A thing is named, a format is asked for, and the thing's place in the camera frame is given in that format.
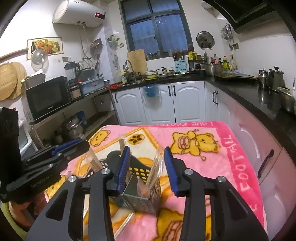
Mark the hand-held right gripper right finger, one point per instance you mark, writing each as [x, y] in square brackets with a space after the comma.
[171, 171]

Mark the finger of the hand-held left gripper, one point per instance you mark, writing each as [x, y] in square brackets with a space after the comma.
[57, 163]
[69, 146]

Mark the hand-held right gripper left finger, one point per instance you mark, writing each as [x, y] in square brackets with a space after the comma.
[123, 166]

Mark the wooden chopsticks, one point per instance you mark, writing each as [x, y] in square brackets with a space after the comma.
[156, 166]
[92, 155]
[121, 144]
[124, 224]

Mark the black perforated utensil holder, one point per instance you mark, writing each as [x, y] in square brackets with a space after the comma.
[150, 204]

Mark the person's left hand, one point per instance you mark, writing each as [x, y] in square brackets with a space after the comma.
[25, 208]

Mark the white plastic bin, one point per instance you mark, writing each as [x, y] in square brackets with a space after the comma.
[24, 139]

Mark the steel pot with lid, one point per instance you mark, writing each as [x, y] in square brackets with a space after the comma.
[72, 128]

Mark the pink bear printed blanket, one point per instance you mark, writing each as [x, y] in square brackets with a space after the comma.
[208, 176]

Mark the black microwave oven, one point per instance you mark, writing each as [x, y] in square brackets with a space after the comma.
[48, 97]

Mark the round wooden board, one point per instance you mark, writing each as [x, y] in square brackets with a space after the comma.
[22, 76]
[8, 81]

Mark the steel tray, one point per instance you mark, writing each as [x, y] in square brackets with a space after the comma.
[34, 81]

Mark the blue dish rack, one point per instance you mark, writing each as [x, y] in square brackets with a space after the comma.
[92, 85]

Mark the white kitchen cabinets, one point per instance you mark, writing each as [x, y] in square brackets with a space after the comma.
[185, 102]

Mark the black blender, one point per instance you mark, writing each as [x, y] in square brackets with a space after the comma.
[70, 70]

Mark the blue plastic basin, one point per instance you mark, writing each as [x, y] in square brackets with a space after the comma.
[150, 90]

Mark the glass pot lid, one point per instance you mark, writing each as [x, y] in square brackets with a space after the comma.
[39, 59]

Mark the chrome sink faucet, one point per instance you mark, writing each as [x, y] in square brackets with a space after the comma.
[124, 67]

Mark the ceramic bowl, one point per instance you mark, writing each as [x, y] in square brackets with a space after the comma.
[151, 74]

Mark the light blue knife block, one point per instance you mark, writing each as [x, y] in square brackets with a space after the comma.
[182, 66]

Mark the hanging steel pan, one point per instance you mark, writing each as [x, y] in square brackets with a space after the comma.
[96, 44]

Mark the rectangular wooden cutting board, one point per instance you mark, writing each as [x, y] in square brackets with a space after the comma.
[137, 60]

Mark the steel stockpot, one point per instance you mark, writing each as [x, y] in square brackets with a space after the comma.
[212, 70]

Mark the black kitchen countertop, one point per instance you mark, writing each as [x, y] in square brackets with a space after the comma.
[261, 97]

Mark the row of spice jars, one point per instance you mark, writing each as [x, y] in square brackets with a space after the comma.
[168, 53]

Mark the yellow oil bottle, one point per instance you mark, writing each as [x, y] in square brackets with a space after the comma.
[225, 64]

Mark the steel kettle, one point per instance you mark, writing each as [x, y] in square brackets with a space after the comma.
[263, 77]

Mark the white water heater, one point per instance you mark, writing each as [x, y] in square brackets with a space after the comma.
[74, 12]

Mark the dark framed window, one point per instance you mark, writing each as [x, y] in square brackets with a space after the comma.
[143, 32]

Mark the steel mixing bowl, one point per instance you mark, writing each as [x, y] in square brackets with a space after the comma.
[286, 100]

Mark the steel pot lid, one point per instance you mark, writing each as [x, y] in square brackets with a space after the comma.
[204, 39]

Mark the steel canister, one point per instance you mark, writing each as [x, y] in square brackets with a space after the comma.
[276, 80]

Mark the hanging steel ladles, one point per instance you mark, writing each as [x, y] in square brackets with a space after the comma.
[226, 32]

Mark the black range hood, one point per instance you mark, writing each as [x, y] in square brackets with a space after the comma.
[242, 11]

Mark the fruit wall poster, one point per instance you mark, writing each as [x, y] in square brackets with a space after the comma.
[46, 45]

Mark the wall socket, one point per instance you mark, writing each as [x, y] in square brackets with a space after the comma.
[235, 45]

